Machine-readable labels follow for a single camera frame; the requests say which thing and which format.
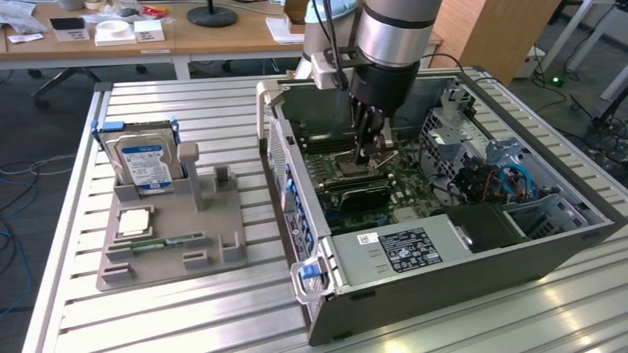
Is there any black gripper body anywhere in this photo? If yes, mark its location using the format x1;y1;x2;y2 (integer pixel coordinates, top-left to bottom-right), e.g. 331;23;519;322
348;63;421;113

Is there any green graphics card black cooler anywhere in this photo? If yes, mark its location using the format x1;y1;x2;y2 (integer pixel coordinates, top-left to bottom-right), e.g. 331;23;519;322
336;183;396;215

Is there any metal socket cover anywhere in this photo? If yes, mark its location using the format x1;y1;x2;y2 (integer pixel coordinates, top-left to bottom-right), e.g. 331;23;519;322
368;145;401;165

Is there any CPU socket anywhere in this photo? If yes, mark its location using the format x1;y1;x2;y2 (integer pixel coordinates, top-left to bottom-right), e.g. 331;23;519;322
331;149;381;183

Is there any perforated metal disk bay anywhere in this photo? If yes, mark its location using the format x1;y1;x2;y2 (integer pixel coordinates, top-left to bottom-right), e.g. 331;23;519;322
421;106;492;177

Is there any green motherboard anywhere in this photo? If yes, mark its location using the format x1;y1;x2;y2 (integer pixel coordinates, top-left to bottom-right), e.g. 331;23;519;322
288;121;448;236

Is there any silver chipset heatsink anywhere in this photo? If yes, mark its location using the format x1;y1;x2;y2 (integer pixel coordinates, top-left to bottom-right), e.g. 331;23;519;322
392;207;421;224

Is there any white paper stack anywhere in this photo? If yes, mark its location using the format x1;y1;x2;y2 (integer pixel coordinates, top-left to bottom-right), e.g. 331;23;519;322
265;16;307;45

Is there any wooden cabinet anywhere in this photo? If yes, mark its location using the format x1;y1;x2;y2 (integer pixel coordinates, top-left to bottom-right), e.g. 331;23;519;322
431;0;563;85

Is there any brown cardboard box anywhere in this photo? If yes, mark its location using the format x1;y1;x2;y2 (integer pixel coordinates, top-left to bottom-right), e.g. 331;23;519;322
284;0;311;25

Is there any white electrical box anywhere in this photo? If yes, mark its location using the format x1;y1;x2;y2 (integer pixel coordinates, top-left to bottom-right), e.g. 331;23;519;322
523;46;547;80

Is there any grey power supply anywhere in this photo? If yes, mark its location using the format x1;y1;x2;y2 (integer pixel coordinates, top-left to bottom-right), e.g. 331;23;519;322
329;216;475;288

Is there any slanted metal disk bay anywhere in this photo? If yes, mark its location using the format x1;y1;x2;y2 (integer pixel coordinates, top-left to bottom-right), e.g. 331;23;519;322
503;193;589;240

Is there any black round lamp base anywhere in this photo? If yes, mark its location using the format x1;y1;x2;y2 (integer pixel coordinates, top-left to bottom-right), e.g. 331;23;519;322
187;5;239;27

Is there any grey parts rack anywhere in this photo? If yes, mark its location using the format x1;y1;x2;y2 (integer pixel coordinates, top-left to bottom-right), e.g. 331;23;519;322
95;141;249;293

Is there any black tripod stand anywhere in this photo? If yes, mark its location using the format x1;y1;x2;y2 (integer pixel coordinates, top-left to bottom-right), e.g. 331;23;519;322
585;91;628;163

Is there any hard disk with blue carrier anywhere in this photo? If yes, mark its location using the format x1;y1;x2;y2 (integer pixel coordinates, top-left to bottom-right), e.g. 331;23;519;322
91;117;183;196

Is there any open grey PC case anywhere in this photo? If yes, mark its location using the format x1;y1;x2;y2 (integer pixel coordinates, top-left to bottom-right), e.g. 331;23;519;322
255;65;628;347

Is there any small white box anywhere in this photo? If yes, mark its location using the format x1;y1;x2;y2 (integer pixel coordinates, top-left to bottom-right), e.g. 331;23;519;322
132;19;164;43

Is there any silver CPU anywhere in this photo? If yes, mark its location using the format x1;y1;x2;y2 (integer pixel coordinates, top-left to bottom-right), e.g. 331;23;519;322
117;210;153;236

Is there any flat white box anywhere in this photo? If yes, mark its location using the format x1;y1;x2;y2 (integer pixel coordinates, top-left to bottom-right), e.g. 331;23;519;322
93;20;139;48

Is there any white tape roll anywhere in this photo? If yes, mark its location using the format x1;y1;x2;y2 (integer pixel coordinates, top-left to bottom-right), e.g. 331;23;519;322
97;21;129;37

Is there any black chair base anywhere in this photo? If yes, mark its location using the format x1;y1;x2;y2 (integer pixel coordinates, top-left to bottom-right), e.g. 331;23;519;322
27;64;148;110

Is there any white box with black card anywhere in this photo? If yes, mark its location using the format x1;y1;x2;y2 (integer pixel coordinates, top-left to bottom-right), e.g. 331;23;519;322
48;17;91;42

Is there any clear plastic bag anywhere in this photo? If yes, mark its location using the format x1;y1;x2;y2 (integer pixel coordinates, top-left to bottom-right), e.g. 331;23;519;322
0;0;48;34

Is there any black camera cable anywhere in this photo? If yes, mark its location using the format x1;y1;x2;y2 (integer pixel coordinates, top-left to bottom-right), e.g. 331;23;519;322
308;0;352;91

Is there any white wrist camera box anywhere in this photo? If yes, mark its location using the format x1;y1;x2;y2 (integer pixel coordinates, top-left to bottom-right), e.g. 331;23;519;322
311;50;348;90

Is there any blue wire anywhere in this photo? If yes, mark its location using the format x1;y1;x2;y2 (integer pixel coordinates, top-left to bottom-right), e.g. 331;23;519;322
500;161;537;203

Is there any black plastic duct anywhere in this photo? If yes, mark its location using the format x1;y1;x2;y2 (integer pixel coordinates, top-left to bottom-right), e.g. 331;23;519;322
444;204;531;254

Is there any white desk frame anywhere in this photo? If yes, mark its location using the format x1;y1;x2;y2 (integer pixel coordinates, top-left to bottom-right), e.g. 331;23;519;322
533;0;628;102

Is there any white floor cable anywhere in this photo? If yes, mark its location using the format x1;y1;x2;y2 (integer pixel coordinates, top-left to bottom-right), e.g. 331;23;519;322
0;154;75;177

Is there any blue floor cable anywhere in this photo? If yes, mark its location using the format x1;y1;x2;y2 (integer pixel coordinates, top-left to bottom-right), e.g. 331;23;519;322
0;176;39;317

